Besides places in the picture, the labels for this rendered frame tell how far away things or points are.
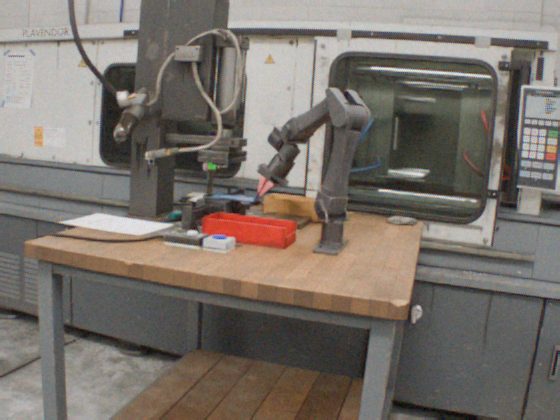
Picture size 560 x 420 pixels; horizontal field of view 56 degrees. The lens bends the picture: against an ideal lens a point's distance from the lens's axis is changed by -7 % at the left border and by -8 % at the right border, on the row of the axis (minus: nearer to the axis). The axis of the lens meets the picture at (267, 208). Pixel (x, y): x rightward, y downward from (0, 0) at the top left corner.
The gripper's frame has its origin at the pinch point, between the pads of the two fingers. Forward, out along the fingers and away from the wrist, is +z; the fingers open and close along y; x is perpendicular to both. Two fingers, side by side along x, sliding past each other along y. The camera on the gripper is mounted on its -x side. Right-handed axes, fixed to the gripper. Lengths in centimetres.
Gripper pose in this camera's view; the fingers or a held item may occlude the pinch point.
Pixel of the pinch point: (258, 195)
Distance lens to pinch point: 182.6
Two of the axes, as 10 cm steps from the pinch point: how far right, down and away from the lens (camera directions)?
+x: -2.6, 1.1, -9.6
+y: -7.9, -6.0, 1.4
